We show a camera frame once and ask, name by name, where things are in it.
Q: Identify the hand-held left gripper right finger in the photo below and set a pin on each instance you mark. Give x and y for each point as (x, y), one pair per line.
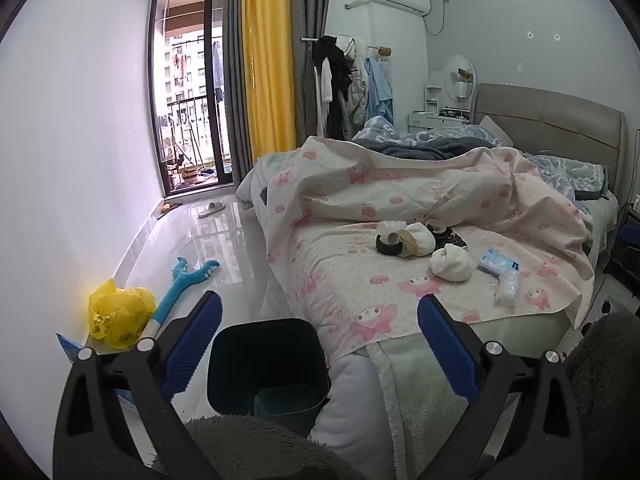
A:
(442, 345)

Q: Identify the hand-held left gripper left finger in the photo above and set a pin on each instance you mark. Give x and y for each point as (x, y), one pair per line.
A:
(200, 330)

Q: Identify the dark plastic bin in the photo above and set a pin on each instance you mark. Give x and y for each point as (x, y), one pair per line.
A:
(260, 355)

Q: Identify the white plastic wrapper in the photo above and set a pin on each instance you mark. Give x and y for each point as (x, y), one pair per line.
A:
(507, 287)

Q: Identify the cardboard tape roll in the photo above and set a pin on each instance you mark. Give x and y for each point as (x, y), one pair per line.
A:
(411, 251)

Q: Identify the blue tissue packet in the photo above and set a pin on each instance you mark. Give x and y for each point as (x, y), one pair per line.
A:
(496, 261)

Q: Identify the black tissue packet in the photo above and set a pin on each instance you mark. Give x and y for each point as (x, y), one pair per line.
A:
(450, 237)

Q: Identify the black tape roll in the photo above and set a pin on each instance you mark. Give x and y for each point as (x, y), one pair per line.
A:
(387, 248)

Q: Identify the clear plastic wrap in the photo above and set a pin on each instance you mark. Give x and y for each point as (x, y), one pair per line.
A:
(390, 228)

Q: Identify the blue toy stick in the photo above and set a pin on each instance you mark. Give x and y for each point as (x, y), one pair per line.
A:
(172, 290)

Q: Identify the yellow plastic bag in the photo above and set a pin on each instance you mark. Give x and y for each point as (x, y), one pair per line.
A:
(120, 310)

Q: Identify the white mattress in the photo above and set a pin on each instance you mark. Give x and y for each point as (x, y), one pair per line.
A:
(350, 410)

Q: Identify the white slipper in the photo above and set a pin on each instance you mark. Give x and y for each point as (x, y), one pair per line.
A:
(212, 208)

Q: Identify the small orange object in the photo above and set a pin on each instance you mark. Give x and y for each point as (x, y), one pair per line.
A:
(166, 206)

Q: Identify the blue paper packet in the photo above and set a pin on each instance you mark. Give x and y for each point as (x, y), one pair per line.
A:
(67, 345)

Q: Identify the pink printed blanket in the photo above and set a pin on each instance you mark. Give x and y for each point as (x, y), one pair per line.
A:
(350, 200)

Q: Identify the dark grey blanket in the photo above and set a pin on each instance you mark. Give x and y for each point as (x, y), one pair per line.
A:
(415, 149)

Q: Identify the black flat object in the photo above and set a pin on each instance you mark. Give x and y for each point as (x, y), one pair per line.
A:
(590, 193)

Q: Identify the dark bedside cabinet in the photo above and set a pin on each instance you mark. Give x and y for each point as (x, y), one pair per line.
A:
(627, 240)

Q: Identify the blue patterned blanket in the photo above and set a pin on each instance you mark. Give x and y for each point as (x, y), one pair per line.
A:
(560, 167)

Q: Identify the grey pillow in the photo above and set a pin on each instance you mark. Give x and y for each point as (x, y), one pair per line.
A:
(495, 130)

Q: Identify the white dresser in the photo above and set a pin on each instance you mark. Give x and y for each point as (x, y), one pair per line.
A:
(425, 120)

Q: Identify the black balcony glass door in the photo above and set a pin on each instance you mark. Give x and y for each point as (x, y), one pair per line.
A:
(156, 85)

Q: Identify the grey bed headboard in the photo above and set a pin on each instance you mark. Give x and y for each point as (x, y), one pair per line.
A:
(550, 115)

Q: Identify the light blue garment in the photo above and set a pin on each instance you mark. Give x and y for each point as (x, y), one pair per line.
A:
(380, 90)

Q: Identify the grey curtain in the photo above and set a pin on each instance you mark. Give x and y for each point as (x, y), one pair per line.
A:
(310, 10)
(232, 60)

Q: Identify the yellow curtain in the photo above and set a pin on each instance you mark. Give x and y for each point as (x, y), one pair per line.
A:
(267, 60)

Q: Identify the white shirt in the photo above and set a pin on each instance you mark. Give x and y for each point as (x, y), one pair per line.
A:
(325, 80)

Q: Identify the white clothes rack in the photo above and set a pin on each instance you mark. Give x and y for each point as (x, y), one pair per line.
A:
(384, 51)

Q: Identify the black jacket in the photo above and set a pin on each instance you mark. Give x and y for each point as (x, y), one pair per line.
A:
(335, 55)

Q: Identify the white air conditioner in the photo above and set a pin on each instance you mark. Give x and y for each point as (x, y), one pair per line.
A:
(402, 4)

